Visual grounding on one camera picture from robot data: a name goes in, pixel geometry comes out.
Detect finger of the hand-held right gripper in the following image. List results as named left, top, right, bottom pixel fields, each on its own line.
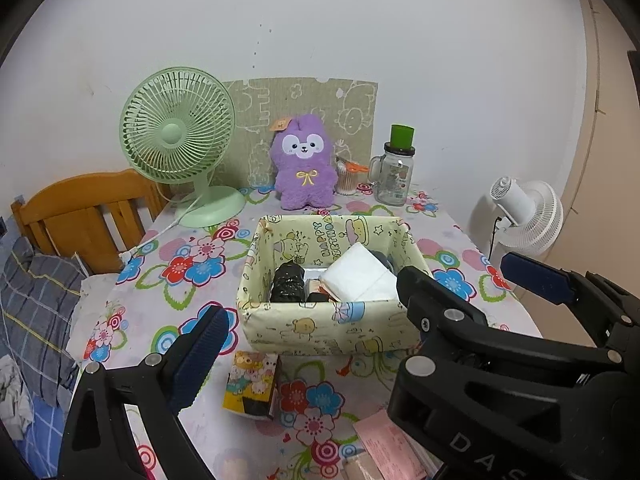
left=396, top=266, right=626, bottom=381
left=500, top=252, right=640, bottom=356

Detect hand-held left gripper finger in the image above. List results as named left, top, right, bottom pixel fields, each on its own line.
left=59, top=305, right=231, bottom=480

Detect white tissue pack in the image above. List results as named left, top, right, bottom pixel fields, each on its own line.
left=320, top=242, right=401, bottom=303

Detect black plastic bag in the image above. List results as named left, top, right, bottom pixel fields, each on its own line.
left=270, top=261, right=307, bottom=305

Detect cartoon print storage box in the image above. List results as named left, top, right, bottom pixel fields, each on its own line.
left=236, top=214, right=435, bottom=358

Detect dark red snack packet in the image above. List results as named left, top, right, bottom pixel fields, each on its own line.
left=305, top=280, right=341, bottom=305

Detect pink packet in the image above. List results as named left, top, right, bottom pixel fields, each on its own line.
left=352, top=409, right=431, bottom=480

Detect white bag roll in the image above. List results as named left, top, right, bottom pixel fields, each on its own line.
left=342, top=452, right=388, bottom=480

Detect floral tablecloth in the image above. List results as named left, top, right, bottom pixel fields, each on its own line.
left=80, top=185, right=546, bottom=480

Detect white floor fan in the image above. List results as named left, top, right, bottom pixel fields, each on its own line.
left=472, top=176, right=564, bottom=261

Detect glass jar green lid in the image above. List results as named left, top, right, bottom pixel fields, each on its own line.
left=370, top=124, right=417, bottom=206

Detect beige door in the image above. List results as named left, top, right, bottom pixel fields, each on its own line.
left=560, top=0, right=640, bottom=281

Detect small orange-lid glass cup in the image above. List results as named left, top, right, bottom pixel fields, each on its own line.
left=335, top=157, right=371, bottom=196

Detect grey plaid pillow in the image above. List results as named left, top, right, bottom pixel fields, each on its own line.
left=0, top=237, right=93, bottom=411

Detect purple plush toy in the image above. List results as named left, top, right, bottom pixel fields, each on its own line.
left=270, top=113, right=337, bottom=211

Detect blue bed sheet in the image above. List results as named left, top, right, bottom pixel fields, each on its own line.
left=20, top=390, right=76, bottom=478

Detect wooden bed headboard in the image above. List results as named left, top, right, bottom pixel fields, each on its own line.
left=11, top=169, right=171, bottom=276

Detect white crumpled cloth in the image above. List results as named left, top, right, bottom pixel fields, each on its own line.
left=0, top=355, right=33, bottom=441

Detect green desk fan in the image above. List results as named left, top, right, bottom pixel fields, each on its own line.
left=119, top=66, right=247, bottom=228

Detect green patterned board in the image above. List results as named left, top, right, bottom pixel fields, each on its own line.
left=222, top=77, right=379, bottom=191

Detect white fan cable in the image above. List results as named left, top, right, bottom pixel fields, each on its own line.
left=117, top=195, right=201, bottom=263

